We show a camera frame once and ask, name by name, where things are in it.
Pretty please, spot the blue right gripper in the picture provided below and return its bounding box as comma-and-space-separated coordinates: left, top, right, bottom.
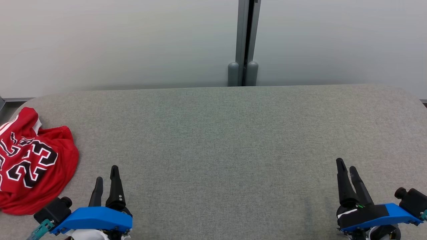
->
336, 158, 422, 240

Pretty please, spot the grey partition post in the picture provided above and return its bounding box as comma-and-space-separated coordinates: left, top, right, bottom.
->
228, 0, 262, 87

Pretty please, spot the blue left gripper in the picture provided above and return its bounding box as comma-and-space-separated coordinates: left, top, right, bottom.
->
50, 165, 133, 240

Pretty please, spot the teal left camera connector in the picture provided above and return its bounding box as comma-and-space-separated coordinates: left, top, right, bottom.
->
27, 219, 54, 240

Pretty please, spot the red basketball jersey number 23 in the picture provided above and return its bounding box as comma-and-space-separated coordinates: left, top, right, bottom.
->
0, 107, 80, 202

